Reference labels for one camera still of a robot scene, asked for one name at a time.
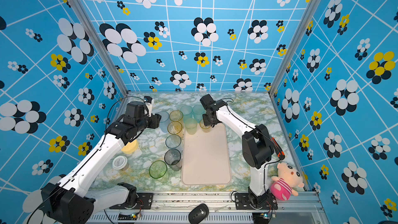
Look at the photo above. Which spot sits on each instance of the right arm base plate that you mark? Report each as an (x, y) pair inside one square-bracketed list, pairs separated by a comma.
[(248, 201)]

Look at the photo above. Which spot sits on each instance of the teal cup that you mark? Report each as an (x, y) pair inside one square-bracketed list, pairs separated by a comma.
[(187, 112), (198, 112)]

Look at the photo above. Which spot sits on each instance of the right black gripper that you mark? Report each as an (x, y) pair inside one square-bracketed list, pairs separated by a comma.
[(204, 116)]

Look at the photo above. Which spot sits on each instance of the black computer mouse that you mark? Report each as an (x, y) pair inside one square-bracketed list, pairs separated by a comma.
[(198, 214)]

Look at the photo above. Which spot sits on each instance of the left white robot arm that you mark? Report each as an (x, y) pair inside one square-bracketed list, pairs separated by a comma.
[(69, 201)]

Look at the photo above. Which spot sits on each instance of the red black utility knife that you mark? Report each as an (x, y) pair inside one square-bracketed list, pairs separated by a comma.
[(278, 150)]

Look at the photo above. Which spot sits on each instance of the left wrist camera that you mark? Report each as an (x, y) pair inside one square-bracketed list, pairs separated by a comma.
[(149, 101)]

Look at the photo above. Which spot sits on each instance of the dark smoky cup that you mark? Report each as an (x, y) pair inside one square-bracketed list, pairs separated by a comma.
[(173, 159)]

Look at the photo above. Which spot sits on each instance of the pink plush doll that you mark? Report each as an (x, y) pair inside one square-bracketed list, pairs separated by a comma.
[(284, 184)]

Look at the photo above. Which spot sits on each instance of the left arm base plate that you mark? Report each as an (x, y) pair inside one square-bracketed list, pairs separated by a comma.
[(143, 202)]

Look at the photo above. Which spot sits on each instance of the beige plastic tray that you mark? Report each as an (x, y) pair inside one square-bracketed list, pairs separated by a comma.
[(206, 158)]

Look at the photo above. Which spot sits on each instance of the pale green tall cup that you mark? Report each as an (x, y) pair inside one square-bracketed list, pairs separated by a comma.
[(191, 126)]

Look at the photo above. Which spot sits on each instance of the teal cup left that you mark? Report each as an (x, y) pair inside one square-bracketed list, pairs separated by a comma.
[(187, 112)]

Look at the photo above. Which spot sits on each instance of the green translucent cup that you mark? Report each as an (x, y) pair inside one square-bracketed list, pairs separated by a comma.
[(158, 169)]

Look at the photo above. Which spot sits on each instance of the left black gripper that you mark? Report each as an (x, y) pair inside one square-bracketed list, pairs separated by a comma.
[(155, 121)]

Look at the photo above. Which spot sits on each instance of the blue-grey translucent cup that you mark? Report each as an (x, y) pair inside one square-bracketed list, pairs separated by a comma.
[(165, 121)]

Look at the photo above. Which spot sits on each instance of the amber cup back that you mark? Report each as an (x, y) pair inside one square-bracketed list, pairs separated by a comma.
[(176, 116)]

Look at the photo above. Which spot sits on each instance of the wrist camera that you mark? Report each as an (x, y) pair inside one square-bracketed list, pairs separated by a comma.
[(206, 101), (149, 101)]

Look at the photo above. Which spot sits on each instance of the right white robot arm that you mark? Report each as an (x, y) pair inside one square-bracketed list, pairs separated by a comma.
[(259, 149)]

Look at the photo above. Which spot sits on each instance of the small amber cup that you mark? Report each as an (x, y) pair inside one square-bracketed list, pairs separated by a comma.
[(205, 128)]

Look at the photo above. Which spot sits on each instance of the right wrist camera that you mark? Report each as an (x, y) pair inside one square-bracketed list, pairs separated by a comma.
[(206, 101)]

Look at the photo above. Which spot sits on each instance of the grey-blue clear cup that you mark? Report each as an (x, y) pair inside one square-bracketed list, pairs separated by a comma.
[(174, 142)]

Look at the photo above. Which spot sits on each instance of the teal cup right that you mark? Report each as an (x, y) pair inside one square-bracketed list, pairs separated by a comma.
[(198, 112)]

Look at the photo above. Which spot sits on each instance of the amber cup front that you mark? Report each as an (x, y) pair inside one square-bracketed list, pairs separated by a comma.
[(175, 128)]

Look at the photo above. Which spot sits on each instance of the aluminium front frame rail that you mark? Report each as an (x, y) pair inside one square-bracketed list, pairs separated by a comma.
[(173, 208)]

